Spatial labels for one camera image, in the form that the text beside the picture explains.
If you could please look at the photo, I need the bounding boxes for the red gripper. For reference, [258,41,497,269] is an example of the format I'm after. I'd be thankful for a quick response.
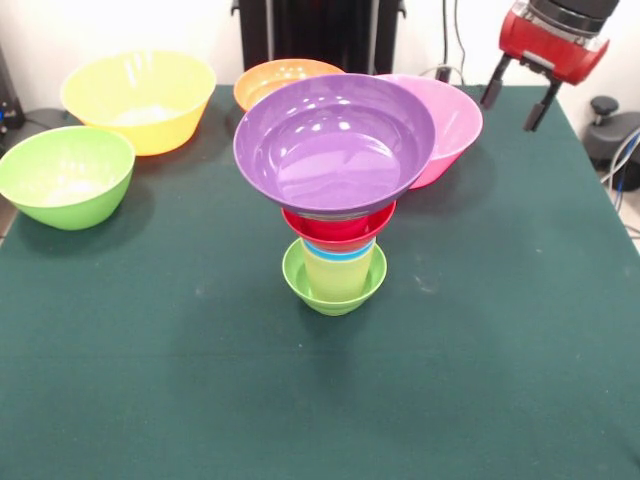
[479,2,611,133]

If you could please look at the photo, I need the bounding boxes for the purple bowl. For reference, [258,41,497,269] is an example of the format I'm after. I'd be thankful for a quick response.
[232,73,437,216]

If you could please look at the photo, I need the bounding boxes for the small red bowl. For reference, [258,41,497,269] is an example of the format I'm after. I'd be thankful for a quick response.
[280,199,398,251]

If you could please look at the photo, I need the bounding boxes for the blue cup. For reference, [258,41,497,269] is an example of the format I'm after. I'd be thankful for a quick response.
[302,239,377,264]

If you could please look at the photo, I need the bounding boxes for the yellow cup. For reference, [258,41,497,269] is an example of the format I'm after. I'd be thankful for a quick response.
[301,247,376,303]

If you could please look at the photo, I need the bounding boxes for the small green bowl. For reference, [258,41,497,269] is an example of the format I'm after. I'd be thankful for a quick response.
[281,238,389,317]

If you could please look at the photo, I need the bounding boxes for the large green bowl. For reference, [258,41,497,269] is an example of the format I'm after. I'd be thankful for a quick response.
[0,125,136,231]

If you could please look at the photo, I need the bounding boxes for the large pink bowl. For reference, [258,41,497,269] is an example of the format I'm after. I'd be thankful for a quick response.
[374,73,484,190]

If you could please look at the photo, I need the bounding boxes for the orange bowl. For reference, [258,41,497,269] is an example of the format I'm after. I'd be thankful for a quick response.
[233,58,346,114]

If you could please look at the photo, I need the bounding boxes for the large yellow bowl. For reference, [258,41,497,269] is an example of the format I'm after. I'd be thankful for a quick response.
[60,47,218,157]

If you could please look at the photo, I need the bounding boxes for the dark green tablecloth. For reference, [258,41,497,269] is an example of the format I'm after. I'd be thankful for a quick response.
[0,83,640,480]

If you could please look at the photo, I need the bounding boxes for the black equipment box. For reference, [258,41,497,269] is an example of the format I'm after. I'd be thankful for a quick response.
[0,47,26,146]

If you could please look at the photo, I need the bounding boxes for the white and blue cables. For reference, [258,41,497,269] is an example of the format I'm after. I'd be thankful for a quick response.
[599,127,640,201]

